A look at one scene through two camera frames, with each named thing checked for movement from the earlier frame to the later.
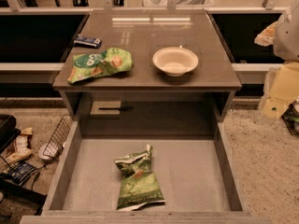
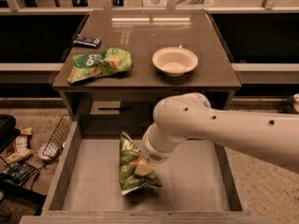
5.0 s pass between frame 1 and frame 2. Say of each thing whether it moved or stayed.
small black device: stayed
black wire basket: stayed
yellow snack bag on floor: stayed
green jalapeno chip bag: moved
